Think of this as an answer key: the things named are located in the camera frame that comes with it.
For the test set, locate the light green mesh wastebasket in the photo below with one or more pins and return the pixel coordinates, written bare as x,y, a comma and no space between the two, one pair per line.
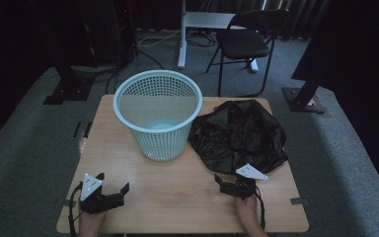
159,146

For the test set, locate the person's right hand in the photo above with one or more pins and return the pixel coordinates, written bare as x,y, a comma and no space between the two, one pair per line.
248,210

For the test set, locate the black stand with base plate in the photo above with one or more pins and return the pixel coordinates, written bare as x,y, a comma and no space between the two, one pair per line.
304,98
70,89

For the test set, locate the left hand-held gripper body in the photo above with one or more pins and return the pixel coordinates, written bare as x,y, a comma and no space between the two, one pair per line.
90,187

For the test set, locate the black plastic garbage bag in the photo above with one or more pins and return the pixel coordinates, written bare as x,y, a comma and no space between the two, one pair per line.
240,135

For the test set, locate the white desk frame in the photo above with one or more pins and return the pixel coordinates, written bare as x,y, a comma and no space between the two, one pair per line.
182,49

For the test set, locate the black tape strips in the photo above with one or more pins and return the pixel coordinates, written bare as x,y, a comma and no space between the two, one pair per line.
82,129

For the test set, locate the dark curtain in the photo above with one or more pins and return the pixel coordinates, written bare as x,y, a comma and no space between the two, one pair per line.
358,49

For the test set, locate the person's left hand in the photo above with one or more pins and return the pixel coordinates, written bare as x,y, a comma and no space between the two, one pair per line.
91,221

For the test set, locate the black folding chair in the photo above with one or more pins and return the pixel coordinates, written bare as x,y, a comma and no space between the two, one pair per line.
246,44

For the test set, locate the grey tape strip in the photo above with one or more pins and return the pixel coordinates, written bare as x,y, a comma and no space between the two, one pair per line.
299,200
68,203

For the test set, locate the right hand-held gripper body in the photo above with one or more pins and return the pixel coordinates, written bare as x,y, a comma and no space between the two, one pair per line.
243,189

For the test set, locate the black cabinet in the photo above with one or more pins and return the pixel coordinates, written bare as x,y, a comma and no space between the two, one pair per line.
108,33

